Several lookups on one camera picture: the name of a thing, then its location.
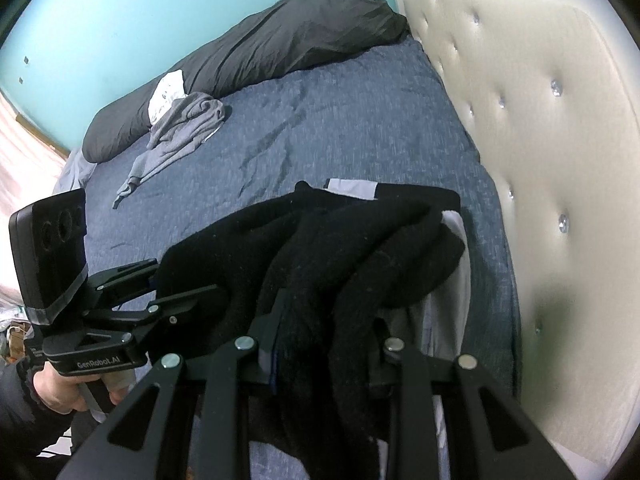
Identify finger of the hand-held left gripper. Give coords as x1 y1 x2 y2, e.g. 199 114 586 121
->
81 284 222 357
86 257 161 312

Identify black sweater with white trim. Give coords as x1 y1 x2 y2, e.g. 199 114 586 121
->
155 180 469 480

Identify folded grey white clothes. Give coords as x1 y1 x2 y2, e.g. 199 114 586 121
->
327 177 474 456

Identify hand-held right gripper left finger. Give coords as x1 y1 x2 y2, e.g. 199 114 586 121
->
56 307 284 480

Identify light grey blanket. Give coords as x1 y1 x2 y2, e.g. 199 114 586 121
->
52 147 99 196

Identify wooden board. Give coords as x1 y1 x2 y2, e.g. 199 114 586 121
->
15 112 71 156

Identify cream tufted headboard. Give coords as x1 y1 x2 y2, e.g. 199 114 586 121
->
382 0 640 467

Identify grey hoodie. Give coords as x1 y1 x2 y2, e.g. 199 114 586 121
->
112 92 229 210

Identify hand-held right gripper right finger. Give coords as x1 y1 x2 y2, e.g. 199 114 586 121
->
369 319 576 480

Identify person's left hand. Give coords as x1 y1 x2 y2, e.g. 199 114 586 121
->
32 367 137 411

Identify dark grey duvet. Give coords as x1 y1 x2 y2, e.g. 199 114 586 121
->
81 0 409 164

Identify person's left forearm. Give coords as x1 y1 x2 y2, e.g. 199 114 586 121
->
0 360 92 462

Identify white garment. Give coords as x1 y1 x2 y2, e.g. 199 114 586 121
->
148 70 189 125

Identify pink curtain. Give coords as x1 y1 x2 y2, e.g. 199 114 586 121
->
0 92 69 326

